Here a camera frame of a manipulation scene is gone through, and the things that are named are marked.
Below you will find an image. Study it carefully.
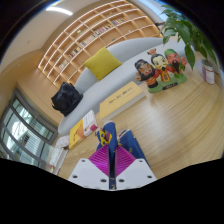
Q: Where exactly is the long ceiling light strip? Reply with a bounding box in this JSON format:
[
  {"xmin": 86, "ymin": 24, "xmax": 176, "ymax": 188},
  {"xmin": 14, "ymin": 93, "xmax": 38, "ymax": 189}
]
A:
[{"xmin": 44, "ymin": 5, "xmax": 74, "ymax": 17}]

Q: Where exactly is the small white patterned pouch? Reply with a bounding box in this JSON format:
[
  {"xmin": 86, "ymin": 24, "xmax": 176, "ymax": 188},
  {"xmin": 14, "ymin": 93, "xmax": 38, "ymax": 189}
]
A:
[{"xmin": 54, "ymin": 134, "xmax": 71, "ymax": 150}]

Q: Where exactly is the three-figure cartoon statuette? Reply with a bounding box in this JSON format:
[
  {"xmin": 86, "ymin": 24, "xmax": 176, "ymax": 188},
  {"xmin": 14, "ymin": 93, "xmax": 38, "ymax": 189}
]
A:
[{"xmin": 134, "ymin": 47, "xmax": 188, "ymax": 94}]

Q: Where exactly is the grey framed glass door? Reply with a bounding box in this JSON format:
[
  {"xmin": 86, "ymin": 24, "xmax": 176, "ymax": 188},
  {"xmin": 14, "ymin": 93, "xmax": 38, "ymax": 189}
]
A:
[{"xmin": 0, "ymin": 88, "xmax": 59, "ymax": 169}]

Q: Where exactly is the black bag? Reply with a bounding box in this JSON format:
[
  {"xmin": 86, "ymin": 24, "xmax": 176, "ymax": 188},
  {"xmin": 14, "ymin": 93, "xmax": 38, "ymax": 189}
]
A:
[{"xmin": 50, "ymin": 81, "xmax": 84, "ymax": 118}]

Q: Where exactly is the green potted plant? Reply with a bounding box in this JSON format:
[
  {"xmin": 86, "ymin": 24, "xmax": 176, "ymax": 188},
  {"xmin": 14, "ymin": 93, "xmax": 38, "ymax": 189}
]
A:
[{"xmin": 160, "ymin": 3, "xmax": 219, "ymax": 71}]

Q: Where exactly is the wooden wall shelf unit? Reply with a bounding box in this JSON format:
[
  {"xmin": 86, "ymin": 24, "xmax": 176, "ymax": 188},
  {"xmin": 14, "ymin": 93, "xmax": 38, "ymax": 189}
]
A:
[{"xmin": 37, "ymin": 0, "xmax": 164, "ymax": 88}]

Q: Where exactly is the yellow cushion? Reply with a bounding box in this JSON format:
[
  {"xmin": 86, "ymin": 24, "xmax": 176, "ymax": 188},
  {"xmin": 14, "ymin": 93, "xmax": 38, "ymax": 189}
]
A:
[{"xmin": 82, "ymin": 46, "xmax": 124, "ymax": 82}]

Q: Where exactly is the grey curved sofa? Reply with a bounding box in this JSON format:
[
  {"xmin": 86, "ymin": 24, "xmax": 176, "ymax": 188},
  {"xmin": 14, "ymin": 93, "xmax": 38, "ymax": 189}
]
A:
[{"xmin": 57, "ymin": 36, "xmax": 188, "ymax": 137}]

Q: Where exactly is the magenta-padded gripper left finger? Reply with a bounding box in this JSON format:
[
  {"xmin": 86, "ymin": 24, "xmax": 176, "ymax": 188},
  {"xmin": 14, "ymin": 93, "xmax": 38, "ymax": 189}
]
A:
[{"xmin": 67, "ymin": 143, "xmax": 111, "ymax": 190}]

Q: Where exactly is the white cup with red label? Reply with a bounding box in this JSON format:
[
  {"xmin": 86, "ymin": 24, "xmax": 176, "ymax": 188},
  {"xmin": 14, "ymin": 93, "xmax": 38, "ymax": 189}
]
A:
[{"xmin": 200, "ymin": 58, "xmax": 216, "ymax": 85}]

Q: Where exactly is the blue printed towel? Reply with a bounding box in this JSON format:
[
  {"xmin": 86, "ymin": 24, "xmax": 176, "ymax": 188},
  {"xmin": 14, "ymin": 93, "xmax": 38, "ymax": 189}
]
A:
[{"xmin": 95, "ymin": 120, "xmax": 151, "ymax": 191}]

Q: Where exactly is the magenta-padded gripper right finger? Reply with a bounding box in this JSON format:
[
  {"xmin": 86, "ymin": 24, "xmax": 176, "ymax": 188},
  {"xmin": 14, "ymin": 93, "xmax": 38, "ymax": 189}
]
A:
[{"xmin": 114, "ymin": 145, "xmax": 158, "ymax": 191}]

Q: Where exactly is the large yellow book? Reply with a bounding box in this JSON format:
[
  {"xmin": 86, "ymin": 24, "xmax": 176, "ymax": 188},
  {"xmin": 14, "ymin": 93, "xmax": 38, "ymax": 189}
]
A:
[{"xmin": 98, "ymin": 80, "xmax": 147, "ymax": 122}]

